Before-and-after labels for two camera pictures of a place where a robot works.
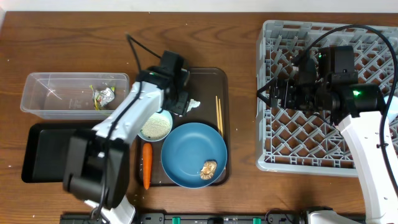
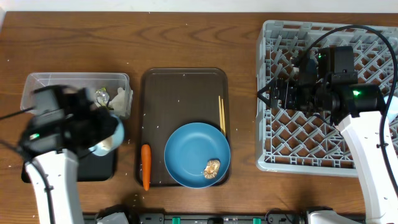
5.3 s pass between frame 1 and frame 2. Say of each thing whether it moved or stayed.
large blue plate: stayed
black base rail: stayed
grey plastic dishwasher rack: stayed
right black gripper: stayed
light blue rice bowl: moved
